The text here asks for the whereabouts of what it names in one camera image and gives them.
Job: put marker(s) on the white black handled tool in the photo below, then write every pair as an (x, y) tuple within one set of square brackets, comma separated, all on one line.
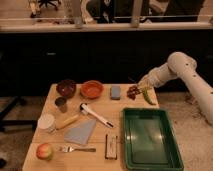
[(85, 108)]

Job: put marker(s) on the wooden table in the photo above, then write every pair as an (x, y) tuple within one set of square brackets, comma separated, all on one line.
[(85, 161)]

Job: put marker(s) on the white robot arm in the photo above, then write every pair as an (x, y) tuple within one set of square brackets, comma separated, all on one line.
[(180, 65)]

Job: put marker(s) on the green plastic tray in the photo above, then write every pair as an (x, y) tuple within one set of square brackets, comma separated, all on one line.
[(149, 141)]

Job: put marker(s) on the grey folded cloth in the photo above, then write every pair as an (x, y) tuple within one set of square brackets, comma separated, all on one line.
[(81, 133)]

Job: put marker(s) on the silver fork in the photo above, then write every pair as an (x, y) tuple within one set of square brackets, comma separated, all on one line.
[(69, 149)]

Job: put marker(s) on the dark red grape bunch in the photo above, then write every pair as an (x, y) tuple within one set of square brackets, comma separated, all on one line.
[(132, 92)]

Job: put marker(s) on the small metal cup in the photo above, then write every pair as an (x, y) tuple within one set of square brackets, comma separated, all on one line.
[(61, 104)]

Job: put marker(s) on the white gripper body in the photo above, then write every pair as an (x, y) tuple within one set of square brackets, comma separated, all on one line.
[(144, 82)]

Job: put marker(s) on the red yellow apple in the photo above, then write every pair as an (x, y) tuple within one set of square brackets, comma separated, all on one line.
[(44, 152)]

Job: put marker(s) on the dark brown bowl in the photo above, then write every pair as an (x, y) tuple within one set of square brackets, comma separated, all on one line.
[(66, 88)]

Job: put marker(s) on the orange bowl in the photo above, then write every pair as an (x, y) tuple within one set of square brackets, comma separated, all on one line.
[(91, 89)]

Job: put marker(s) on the blue sponge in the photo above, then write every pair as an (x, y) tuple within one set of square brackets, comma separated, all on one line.
[(115, 92)]

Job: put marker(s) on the office chair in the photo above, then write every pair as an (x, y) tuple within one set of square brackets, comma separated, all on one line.
[(35, 6)]

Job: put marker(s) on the yellow handled brush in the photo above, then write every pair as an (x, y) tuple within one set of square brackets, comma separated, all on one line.
[(65, 119)]

